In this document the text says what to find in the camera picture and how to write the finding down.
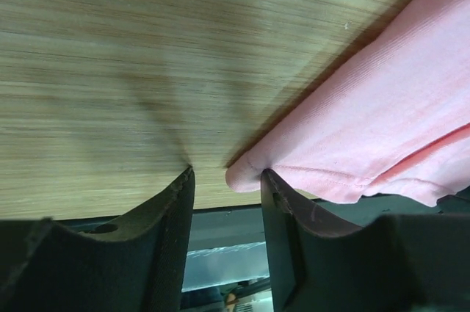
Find pink t shirt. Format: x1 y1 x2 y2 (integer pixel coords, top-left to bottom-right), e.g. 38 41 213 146
225 0 469 206

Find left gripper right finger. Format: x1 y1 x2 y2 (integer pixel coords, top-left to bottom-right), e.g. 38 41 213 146
261 170 469 311

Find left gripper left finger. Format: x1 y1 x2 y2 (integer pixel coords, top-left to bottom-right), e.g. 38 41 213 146
1 169 195 311

